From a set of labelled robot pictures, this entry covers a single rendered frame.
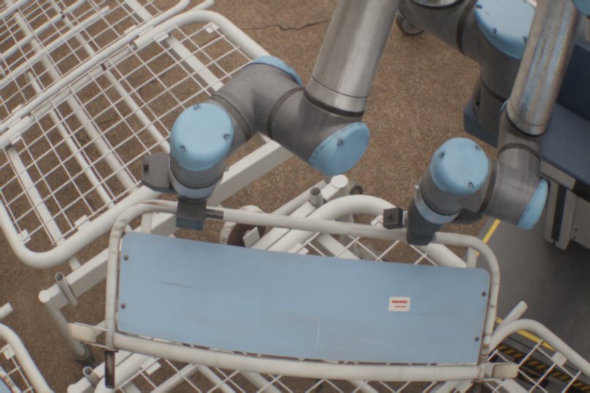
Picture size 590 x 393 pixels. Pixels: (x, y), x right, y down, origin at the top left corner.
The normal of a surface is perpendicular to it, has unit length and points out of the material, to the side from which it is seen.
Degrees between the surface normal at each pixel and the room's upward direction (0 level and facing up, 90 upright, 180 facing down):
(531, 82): 83
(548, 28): 84
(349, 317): 31
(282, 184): 0
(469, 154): 19
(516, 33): 5
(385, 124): 0
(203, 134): 25
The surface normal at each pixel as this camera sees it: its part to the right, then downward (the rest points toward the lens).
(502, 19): -0.07, -0.57
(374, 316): 0.11, -0.18
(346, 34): -0.46, 0.25
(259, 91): -0.42, -0.29
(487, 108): -0.83, 0.26
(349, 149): 0.68, 0.56
